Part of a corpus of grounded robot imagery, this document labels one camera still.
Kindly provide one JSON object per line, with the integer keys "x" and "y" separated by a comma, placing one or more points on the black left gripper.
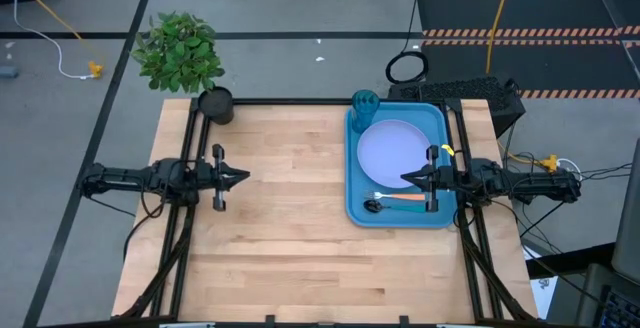
{"x": 205, "y": 175}

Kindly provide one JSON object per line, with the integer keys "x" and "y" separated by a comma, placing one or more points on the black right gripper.
{"x": 450, "y": 178}

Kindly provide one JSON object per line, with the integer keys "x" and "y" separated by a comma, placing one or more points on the lavender round plate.
{"x": 390, "y": 153}

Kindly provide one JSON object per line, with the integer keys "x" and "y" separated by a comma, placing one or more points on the teal faceted plastic cup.
{"x": 365, "y": 110}

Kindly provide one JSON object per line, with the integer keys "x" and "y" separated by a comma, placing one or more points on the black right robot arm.
{"x": 525, "y": 183}

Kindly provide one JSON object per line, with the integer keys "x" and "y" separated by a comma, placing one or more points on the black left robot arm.
{"x": 130, "y": 178}

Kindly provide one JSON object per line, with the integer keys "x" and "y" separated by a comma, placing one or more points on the blue plastic tray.
{"x": 400, "y": 215}

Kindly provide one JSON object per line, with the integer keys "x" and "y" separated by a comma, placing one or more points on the yellow tag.
{"x": 448, "y": 150}

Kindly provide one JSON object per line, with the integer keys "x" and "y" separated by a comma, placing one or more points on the black plant pot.
{"x": 216, "y": 107}

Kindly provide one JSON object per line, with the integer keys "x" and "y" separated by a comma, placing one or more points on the yellow power plug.
{"x": 550, "y": 163}

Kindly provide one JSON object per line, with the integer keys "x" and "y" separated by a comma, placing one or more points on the green leafy plant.
{"x": 177, "y": 53}

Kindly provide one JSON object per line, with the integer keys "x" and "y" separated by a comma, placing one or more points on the black hazard-striped floor mat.
{"x": 550, "y": 13}

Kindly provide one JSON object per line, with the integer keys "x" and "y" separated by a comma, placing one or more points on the grey monitor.
{"x": 630, "y": 218}

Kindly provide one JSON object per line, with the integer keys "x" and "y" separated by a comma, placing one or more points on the black keyboard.
{"x": 625, "y": 310}

